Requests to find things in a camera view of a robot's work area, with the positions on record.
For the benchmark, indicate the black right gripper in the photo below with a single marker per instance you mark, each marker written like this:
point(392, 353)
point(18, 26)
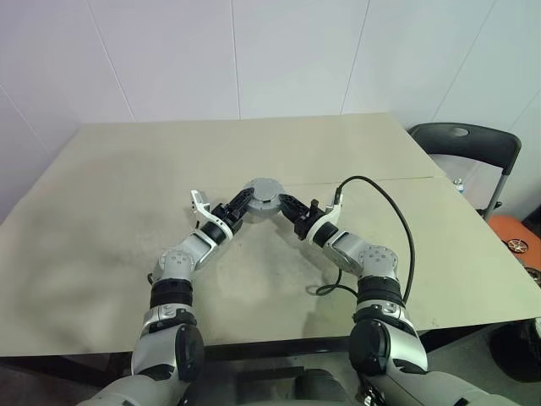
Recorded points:
point(305, 223)

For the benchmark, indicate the small plastic bottle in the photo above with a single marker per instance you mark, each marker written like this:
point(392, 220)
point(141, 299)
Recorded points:
point(459, 187)

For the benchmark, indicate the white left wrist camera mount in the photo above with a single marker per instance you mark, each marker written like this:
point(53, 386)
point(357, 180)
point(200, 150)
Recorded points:
point(198, 202)

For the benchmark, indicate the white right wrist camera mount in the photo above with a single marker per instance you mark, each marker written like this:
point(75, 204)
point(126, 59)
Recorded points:
point(331, 211)

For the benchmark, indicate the small metal fitting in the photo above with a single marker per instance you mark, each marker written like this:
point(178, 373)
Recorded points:
point(368, 395)

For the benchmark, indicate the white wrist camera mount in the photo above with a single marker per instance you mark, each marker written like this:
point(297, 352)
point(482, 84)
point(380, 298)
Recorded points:
point(198, 202)
point(331, 211)

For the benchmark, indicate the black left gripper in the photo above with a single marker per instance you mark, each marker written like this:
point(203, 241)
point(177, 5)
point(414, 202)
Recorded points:
point(226, 216)

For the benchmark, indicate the black folding chair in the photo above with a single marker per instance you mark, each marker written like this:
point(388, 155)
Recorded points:
point(477, 144)

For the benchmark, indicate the grey motor end cover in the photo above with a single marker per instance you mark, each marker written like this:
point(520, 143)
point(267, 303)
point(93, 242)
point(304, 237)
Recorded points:
point(264, 188)

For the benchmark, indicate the dark rounded hump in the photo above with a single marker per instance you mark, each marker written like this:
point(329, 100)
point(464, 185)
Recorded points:
point(323, 389)

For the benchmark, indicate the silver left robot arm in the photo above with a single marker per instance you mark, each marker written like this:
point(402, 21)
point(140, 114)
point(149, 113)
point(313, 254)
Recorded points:
point(198, 249)

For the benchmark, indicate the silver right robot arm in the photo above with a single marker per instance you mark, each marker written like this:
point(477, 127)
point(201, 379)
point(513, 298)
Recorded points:
point(359, 254)

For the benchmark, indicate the black table frame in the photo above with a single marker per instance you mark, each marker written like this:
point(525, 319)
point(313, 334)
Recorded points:
point(274, 349)

